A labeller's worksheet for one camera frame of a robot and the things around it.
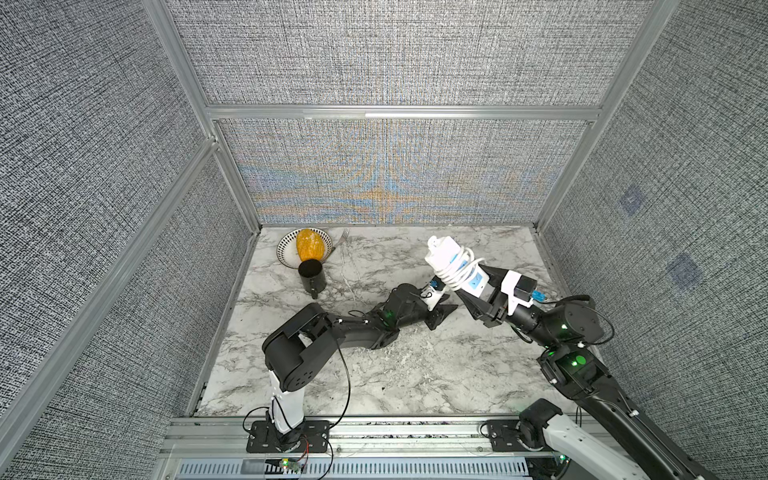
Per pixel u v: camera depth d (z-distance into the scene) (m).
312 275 0.95
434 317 0.75
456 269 0.54
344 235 1.17
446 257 0.54
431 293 0.73
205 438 0.75
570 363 0.50
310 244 1.06
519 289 0.47
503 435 0.73
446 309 0.76
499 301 0.53
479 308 0.53
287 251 1.09
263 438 0.74
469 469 0.70
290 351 0.48
